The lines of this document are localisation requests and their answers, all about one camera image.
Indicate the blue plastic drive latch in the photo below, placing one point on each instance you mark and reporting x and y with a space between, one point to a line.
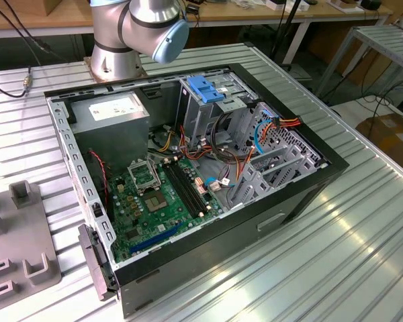
205 89

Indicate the grey power supply unit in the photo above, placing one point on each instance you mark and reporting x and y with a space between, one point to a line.
111 134

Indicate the black RAM slot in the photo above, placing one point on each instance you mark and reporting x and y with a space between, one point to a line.
178 188
184 188
189 188
194 188

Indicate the black open PC case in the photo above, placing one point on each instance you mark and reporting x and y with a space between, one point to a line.
221 241

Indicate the black stand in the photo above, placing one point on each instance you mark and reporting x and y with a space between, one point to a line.
282 30

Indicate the grey plastic case panel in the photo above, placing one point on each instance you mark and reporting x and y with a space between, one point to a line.
94 255

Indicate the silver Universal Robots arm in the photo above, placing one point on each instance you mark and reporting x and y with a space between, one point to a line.
114 33

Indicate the grey optical drive cage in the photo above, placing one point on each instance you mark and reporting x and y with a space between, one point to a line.
194 114

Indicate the small white box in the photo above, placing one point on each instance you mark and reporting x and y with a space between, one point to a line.
276 5

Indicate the metal slat side table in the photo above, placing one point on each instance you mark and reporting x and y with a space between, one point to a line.
389 43

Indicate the blue expansion slot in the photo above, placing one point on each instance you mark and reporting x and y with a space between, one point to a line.
154 239

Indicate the cardboard box with label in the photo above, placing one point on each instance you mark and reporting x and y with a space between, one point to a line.
389 134

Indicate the CPU socket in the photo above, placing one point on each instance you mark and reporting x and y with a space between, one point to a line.
156 203

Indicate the green motherboard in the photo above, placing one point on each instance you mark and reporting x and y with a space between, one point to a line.
147 224

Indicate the black case fan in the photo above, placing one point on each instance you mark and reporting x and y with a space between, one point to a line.
94 181

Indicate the grey parts rack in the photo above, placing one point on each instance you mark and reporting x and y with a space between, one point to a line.
20 234

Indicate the beige board connector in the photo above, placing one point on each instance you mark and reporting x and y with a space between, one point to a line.
200 188

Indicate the grey disk bay cage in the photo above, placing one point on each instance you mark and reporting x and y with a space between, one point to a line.
289 157

